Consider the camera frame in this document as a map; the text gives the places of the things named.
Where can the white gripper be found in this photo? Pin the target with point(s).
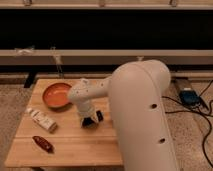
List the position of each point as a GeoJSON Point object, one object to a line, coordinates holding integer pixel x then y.
{"type": "Point", "coordinates": [85, 108]}

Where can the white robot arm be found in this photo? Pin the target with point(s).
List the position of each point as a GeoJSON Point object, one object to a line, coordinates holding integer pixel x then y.
{"type": "Point", "coordinates": [134, 92]}

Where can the orange bowl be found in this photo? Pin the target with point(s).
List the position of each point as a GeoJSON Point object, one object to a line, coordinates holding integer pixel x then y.
{"type": "Point", "coordinates": [55, 95]}

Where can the white bottle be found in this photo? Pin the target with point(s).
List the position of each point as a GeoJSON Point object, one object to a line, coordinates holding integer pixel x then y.
{"type": "Point", "coordinates": [42, 120]}

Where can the red-brown snack packet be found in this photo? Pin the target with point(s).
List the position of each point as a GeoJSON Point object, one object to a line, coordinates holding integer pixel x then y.
{"type": "Point", "coordinates": [43, 144]}

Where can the blue power device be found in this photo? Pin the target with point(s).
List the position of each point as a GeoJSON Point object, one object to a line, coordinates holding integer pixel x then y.
{"type": "Point", "coordinates": [189, 97]}

